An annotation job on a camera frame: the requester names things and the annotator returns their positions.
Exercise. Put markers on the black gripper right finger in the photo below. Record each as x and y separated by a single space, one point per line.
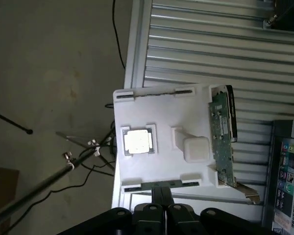
181 220

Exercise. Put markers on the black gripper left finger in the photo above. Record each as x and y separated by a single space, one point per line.
147 220

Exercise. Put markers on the silver CPU chip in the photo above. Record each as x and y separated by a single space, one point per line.
139 142

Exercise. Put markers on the green graphics card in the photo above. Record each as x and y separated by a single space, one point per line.
221 137

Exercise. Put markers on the metal tripod stand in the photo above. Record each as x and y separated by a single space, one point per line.
51 174

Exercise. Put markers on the white parts rack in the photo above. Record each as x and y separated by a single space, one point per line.
166 115

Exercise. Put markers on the grey metal PC case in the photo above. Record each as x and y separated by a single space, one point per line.
284 171

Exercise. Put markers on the brown cardboard box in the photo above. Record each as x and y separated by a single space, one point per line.
2 191

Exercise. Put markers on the black rod with foot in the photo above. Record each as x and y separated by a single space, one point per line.
14 124

